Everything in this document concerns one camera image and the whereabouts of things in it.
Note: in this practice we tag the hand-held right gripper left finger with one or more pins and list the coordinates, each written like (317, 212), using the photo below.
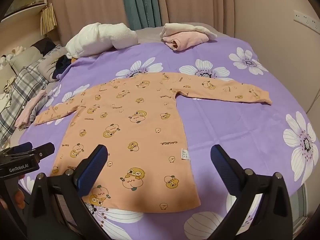
(93, 165)

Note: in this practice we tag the plaid blanket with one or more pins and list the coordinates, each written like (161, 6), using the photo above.
(22, 87)

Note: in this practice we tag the cream plush toy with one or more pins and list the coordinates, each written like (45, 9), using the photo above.
(10, 56)

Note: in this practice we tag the navy cloth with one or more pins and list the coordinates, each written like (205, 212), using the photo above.
(61, 66)

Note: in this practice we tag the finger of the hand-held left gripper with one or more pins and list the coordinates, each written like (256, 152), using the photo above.
(23, 147)
(46, 150)

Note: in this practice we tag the orange plush toy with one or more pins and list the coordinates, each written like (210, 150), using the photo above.
(72, 60)

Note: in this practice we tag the pink cloth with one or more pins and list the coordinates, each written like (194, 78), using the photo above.
(27, 112)

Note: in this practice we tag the purple floral bedsheet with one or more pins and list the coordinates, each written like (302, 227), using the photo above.
(225, 130)

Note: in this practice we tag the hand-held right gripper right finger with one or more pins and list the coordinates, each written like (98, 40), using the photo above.
(221, 165)

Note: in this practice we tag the person's left hand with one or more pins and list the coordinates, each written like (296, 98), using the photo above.
(19, 196)

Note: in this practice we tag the white wall shelf unit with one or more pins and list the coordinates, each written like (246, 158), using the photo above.
(22, 11)

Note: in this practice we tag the pink folded garment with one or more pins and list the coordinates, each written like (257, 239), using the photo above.
(190, 40)

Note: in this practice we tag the straw tassel bundle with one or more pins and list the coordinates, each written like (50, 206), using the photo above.
(48, 20)

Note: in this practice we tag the teal curtain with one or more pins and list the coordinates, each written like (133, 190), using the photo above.
(140, 2)

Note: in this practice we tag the floral patterned cushion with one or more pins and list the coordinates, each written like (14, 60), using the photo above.
(9, 85)

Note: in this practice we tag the grey cloth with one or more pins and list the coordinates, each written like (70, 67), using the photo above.
(37, 108)

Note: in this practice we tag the orange cartoon print shirt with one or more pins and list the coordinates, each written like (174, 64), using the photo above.
(140, 130)

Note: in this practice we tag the grey pillow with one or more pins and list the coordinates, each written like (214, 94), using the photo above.
(48, 62)

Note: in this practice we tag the white power strip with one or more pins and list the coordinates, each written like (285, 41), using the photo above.
(306, 18)

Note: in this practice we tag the beige pillow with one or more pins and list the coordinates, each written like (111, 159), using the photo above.
(25, 55)

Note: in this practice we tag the white plush blanket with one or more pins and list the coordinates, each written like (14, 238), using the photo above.
(105, 40)

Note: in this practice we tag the cream folded garment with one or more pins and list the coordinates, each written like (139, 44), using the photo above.
(180, 27)

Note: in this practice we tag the dark brown pillow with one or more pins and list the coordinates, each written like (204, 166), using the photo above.
(43, 45)

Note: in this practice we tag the beige curtain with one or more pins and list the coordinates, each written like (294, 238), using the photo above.
(87, 2)

